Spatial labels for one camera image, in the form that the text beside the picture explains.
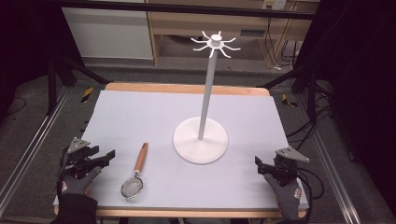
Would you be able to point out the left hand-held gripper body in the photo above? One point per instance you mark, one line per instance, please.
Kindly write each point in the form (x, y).
(77, 155)

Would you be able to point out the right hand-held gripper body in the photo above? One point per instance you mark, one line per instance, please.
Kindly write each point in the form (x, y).
(286, 166)

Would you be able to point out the person's left hand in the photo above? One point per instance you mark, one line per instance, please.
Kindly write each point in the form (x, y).
(76, 184)

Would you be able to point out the yellow black floor tape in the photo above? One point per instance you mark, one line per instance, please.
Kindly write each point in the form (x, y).
(87, 95)
(289, 101)

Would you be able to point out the white table mat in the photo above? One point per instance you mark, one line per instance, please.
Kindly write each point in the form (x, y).
(155, 124)

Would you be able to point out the white hook stand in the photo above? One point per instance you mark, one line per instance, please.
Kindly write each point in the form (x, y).
(200, 146)

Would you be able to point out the black curtain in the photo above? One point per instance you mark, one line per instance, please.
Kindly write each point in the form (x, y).
(28, 37)
(361, 77)

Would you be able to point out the white cabinet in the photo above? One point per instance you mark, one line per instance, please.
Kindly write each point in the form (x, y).
(106, 32)

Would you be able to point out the wooden desk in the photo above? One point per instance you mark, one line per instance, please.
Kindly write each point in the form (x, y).
(174, 23)

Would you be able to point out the white power strip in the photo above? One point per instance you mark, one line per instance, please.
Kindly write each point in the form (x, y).
(274, 3)

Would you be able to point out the metal floor rail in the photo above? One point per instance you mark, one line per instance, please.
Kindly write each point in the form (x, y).
(34, 140)
(333, 174)

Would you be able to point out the black frame leg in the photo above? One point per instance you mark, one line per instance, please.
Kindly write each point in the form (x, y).
(53, 84)
(311, 90)

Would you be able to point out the black frame crossbar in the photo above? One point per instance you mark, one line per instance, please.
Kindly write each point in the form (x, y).
(186, 7)

